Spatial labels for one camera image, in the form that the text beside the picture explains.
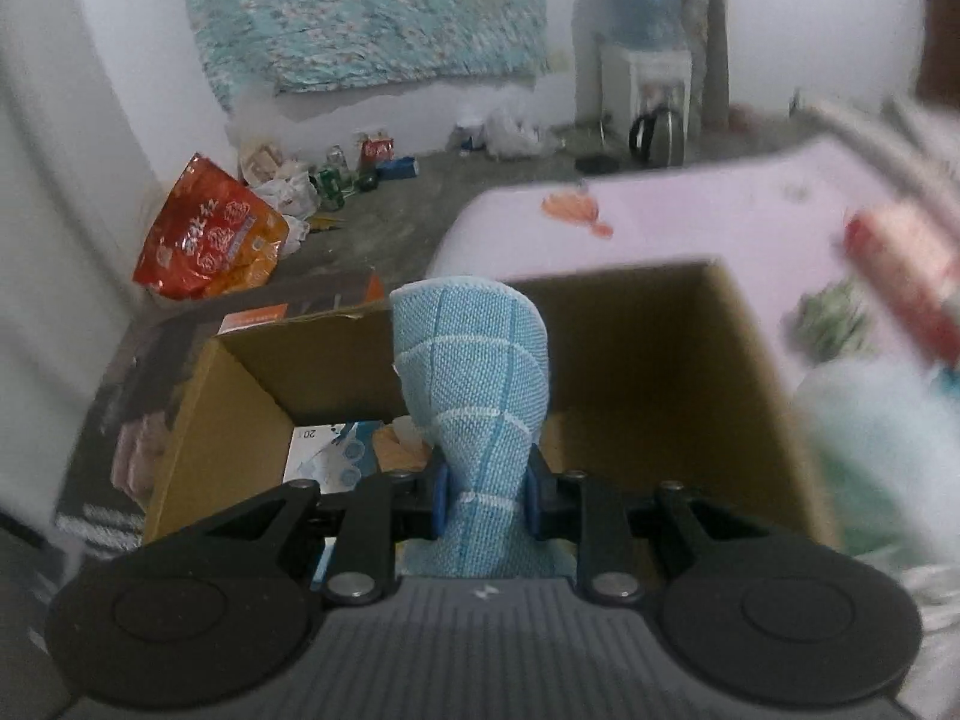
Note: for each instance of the blue white box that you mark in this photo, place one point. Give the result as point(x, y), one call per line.
point(330, 450)

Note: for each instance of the black kettle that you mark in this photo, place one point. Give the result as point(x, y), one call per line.
point(660, 135)

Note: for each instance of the white wall socket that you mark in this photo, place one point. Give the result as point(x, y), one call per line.
point(560, 63)

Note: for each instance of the red snack bag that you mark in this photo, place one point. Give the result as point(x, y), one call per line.
point(210, 232)

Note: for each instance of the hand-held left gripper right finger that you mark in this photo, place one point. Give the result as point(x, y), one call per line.
point(534, 502)

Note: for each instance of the white plastic bag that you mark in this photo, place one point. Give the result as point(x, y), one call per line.
point(877, 465)

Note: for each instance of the green drink cans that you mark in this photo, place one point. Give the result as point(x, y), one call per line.
point(334, 180)

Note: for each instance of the blue checked towel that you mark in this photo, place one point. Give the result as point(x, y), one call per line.
point(472, 390)

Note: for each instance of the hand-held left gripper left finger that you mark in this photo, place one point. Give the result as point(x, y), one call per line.
point(440, 502)

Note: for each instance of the turquoise floral wall cloth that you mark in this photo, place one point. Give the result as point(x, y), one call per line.
point(375, 7)

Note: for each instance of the grey patterned blanket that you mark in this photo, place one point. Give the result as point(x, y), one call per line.
point(877, 135)

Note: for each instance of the white water dispenser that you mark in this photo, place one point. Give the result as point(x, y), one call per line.
point(622, 82)

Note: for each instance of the grey leaning board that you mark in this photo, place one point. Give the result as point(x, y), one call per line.
point(709, 37)

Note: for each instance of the black round lid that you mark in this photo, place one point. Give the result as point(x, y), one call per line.
point(596, 165)

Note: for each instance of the red pink packet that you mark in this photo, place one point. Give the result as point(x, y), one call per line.
point(907, 270)

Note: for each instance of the brown cardboard box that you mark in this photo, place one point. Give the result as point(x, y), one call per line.
point(660, 390)

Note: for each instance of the brown wooden cabinet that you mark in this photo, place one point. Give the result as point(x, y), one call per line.
point(941, 15)

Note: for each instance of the blue carton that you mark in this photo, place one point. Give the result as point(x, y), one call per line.
point(397, 168)

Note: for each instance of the red carton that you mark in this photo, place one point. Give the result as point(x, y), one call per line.
point(375, 148)

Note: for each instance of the crumpled white bag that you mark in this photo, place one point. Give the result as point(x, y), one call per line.
point(289, 195)

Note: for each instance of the clear crumpled plastic bag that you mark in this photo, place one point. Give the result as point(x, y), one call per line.
point(510, 135)

